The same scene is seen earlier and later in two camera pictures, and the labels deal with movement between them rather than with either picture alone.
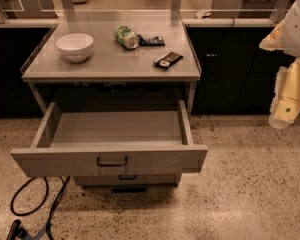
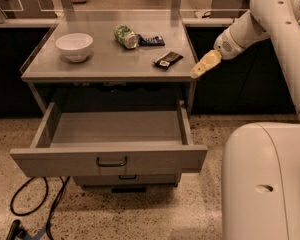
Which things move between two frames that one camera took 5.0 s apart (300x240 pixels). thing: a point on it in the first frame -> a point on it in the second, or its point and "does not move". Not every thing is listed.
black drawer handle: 110,164 does not move
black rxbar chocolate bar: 168,59 does not move
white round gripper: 298,29 -> 225,45
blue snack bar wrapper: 150,42 does not move
